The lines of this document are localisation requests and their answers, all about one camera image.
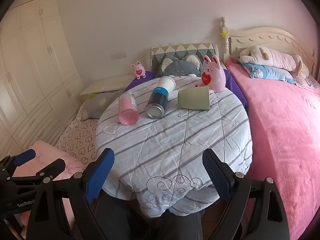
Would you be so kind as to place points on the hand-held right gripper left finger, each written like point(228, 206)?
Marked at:
point(99, 173)

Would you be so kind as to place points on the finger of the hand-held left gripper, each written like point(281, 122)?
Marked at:
point(53, 166)
point(25, 155)

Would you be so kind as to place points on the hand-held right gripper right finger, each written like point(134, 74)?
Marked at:
point(217, 176)

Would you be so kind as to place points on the pink cup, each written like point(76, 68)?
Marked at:
point(128, 108)

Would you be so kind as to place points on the green cup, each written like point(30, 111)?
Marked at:
point(195, 98)

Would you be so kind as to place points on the blue cup with white lid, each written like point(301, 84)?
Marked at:
point(158, 100)

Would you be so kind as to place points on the light pink blanket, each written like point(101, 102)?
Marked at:
point(57, 152)

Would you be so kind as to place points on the heart print bed sheet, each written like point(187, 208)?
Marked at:
point(77, 140)

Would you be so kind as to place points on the striped white quilt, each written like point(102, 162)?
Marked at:
point(175, 142)

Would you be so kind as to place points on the grey flower print pillow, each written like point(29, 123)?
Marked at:
point(100, 105)

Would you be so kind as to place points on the bright pink fleece blanket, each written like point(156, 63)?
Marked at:
point(282, 142)

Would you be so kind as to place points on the cream wardrobe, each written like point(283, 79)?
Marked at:
point(32, 67)

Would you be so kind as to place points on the cream bedside cabinet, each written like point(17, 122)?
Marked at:
point(107, 83)

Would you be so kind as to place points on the large pink rabbit toy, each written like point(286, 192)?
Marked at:
point(212, 78)

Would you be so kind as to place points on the purple cloth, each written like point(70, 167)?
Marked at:
point(145, 78)

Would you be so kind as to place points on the small pink rabbit toy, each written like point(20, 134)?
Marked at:
point(139, 71)

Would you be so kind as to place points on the grey plush animal cushion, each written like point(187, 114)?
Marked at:
point(180, 67)

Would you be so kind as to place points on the blue floral pillow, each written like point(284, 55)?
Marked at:
point(267, 73)

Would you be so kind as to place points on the cream plush dog toy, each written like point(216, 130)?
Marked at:
point(272, 58)

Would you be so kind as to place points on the pink printed pillow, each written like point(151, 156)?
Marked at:
point(308, 83)

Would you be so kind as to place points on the diamond patterned cushion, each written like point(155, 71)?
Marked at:
point(175, 50)

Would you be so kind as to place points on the yellow star sticker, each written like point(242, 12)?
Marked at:
point(224, 33)

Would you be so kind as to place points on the cream wooden headboard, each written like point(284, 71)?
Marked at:
point(262, 38)

